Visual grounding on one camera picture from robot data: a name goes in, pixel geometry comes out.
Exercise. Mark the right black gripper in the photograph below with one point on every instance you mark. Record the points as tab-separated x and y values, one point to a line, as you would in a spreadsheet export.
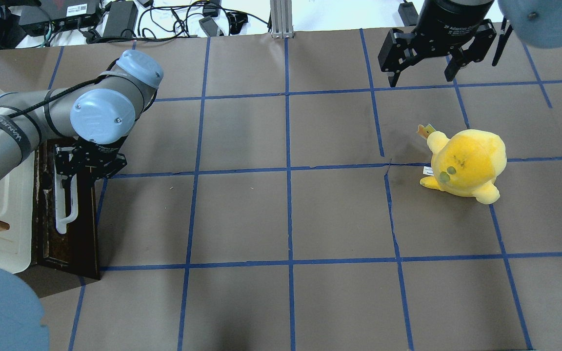
448	18

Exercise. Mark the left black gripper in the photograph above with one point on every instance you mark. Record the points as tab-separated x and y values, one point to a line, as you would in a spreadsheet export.
101	147

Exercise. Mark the white drawer handle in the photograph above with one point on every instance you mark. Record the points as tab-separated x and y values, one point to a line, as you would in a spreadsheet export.
66	209

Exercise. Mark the dark brown wooden drawer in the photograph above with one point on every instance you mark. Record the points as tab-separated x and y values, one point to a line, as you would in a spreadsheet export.
77	250

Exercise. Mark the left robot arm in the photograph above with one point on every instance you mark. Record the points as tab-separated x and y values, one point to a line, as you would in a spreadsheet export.
99	113

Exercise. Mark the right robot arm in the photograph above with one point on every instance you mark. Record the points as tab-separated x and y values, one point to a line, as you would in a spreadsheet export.
537	23

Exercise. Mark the yellow plush dinosaur toy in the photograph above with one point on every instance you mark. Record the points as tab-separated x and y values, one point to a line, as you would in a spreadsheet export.
465	165

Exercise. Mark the aluminium frame post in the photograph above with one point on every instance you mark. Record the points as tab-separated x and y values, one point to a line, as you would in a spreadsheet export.
281	23

